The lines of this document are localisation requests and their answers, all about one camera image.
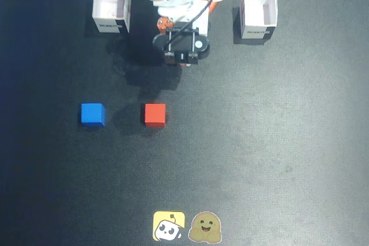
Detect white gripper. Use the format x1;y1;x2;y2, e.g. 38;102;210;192
156;0;210;37

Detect red cube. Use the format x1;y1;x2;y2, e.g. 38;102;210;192
143;103;167;128

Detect blue cube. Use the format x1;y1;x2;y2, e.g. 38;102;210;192
80;103;106;127

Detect white paper box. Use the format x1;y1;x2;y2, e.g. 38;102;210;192
92;0;132;34
239;0;278;40

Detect yellow robot sticker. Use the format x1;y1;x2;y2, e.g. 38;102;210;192
152;211;186;242

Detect hugging face emoji sticker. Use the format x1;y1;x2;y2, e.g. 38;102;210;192
187;211;223;244

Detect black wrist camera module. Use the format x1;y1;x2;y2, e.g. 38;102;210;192
152;27;210;67

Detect black camera cable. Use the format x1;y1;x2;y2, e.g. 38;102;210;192
163;0;228;52

